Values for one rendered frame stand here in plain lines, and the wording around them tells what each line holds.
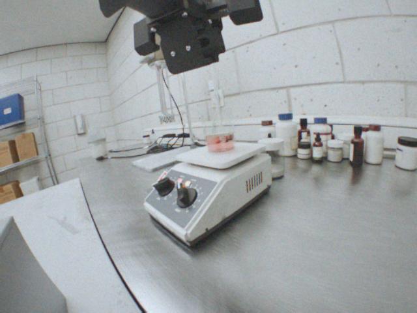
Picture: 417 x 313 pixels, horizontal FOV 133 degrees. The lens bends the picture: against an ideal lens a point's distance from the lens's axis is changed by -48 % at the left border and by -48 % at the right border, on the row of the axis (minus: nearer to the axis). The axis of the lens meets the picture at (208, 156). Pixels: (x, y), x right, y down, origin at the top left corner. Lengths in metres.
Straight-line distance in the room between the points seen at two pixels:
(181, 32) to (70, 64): 2.68
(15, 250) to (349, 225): 0.35
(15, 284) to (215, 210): 0.22
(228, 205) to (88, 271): 0.21
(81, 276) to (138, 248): 0.09
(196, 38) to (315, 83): 0.56
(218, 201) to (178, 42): 0.19
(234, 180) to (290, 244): 0.11
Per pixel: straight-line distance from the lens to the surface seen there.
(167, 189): 0.27
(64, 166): 2.66
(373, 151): 0.52
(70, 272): 0.27
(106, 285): 0.22
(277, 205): 0.29
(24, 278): 0.17
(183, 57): 0.20
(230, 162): 0.23
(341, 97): 0.68
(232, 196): 0.24
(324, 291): 0.19
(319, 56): 0.70
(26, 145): 2.35
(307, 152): 0.53
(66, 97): 2.70
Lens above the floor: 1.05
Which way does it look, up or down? 14 degrees down
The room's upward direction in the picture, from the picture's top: 8 degrees counter-clockwise
